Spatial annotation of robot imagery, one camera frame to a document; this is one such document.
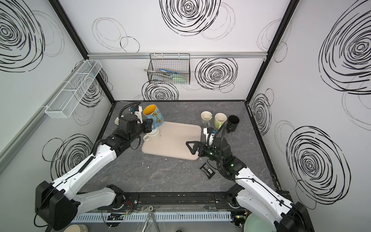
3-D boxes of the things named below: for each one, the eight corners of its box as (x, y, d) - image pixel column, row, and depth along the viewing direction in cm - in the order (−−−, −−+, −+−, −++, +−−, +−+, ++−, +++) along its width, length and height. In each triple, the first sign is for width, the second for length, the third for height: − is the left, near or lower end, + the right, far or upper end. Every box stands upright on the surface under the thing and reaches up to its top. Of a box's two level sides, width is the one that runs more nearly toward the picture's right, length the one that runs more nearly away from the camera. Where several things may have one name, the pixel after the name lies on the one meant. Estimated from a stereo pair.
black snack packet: (209, 179, 83) (209, 178, 81) (199, 169, 87) (199, 167, 85) (215, 173, 85) (215, 172, 83) (205, 163, 89) (205, 162, 87)
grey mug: (197, 127, 105) (198, 119, 98) (201, 118, 111) (202, 109, 103) (207, 130, 104) (209, 122, 96) (211, 121, 109) (213, 112, 101)
